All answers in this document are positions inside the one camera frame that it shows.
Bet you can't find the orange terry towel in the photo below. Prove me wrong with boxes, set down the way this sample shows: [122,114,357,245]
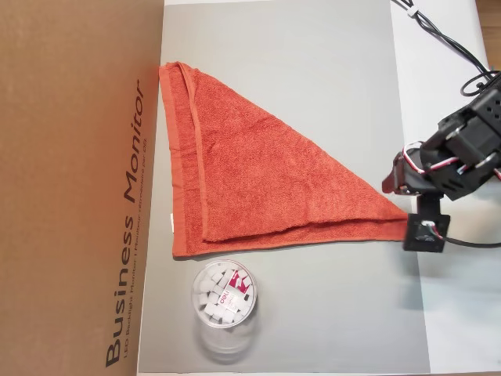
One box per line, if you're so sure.
[157,60,410,262]

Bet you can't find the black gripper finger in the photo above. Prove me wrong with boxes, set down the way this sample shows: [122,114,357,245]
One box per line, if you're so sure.
[380,155,405,196]

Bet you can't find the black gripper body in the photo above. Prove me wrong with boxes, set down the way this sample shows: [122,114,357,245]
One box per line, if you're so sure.
[393,141,445,199]

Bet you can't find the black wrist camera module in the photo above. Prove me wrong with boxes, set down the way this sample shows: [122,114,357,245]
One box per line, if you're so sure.
[402,194,452,255]

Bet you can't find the grey table mat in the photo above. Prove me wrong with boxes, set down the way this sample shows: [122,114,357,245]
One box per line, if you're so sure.
[136,3,431,374]

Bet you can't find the black camera cable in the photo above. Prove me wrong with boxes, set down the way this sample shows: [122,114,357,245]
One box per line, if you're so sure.
[440,233,501,248]

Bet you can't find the cardboard monitor box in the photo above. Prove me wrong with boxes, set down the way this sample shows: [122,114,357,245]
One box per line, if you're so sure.
[0,0,166,376]

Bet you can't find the clear plastic jar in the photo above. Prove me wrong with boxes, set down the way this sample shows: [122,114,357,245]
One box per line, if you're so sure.
[190,258,262,363]

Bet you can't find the pink and white eraser pack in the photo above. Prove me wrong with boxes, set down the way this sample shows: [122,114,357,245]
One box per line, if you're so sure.
[219,271,252,311]

